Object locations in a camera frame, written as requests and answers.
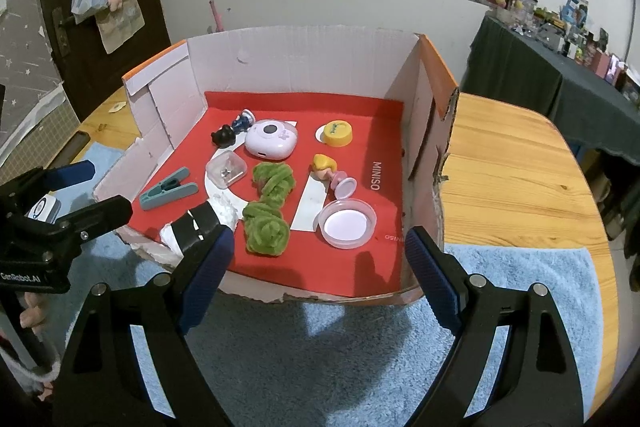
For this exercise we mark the green yarn ball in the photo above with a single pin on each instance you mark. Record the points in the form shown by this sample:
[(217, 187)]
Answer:
[(272, 182), (265, 229)]

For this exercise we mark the black white tube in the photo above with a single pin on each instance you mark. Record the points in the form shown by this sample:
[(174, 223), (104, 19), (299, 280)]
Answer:
[(192, 227)]

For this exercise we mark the small black figure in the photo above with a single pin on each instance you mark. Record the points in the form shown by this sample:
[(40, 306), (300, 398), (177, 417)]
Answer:
[(223, 137)]

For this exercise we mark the pink rounded toy camera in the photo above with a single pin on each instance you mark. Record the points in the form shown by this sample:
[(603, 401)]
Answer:
[(270, 142)]

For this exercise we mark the small clear plastic box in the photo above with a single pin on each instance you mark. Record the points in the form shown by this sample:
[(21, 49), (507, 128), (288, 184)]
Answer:
[(225, 172)]

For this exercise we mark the dark grey flat strip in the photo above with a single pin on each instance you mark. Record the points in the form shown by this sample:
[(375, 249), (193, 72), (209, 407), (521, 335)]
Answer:
[(72, 152)]

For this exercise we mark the orange cardboard box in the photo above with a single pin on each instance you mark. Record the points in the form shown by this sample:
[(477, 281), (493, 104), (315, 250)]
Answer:
[(250, 67)]

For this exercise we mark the white table sticker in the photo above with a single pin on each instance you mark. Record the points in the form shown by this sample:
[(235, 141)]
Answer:
[(117, 107)]

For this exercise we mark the dark wooden door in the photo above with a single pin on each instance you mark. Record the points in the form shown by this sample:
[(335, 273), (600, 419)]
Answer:
[(150, 32)]

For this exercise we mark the row of small boxes and bottles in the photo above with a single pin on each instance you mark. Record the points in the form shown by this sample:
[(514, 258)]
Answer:
[(575, 32)]

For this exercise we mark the white device with screen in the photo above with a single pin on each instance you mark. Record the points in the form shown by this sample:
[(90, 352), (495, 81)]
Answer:
[(42, 207)]

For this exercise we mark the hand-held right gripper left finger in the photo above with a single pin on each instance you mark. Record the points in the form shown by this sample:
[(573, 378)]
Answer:
[(210, 272)]

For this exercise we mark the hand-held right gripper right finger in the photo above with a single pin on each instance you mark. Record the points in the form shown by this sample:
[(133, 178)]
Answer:
[(432, 277)]

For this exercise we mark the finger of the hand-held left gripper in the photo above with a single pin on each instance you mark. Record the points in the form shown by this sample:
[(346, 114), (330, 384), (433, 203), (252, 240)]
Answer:
[(105, 212), (75, 174)]

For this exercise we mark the blue fluffy mat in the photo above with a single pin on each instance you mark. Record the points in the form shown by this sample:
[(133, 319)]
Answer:
[(320, 357)]

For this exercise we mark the yellow round container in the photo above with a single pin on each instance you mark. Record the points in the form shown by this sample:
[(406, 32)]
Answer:
[(337, 134)]

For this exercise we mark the beige hanging organizer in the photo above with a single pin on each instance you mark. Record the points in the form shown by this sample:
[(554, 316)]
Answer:
[(122, 32)]

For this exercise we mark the clear plastic lid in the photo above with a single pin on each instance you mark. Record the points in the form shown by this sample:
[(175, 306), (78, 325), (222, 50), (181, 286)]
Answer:
[(347, 224)]

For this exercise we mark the teal plastic clip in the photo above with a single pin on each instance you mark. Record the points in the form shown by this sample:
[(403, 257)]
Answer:
[(170, 194)]

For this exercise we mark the blue white small figure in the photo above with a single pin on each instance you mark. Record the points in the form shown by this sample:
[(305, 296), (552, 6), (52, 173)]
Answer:
[(242, 121)]

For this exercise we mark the dark cloth covered table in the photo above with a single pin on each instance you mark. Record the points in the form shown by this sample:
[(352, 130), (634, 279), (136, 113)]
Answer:
[(540, 77)]

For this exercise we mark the pink stick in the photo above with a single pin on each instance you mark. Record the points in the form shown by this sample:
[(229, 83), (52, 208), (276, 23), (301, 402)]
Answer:
[(216, 14)]

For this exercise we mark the person's left hand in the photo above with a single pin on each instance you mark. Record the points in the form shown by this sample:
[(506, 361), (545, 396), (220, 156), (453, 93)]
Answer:
[(32, 317)]

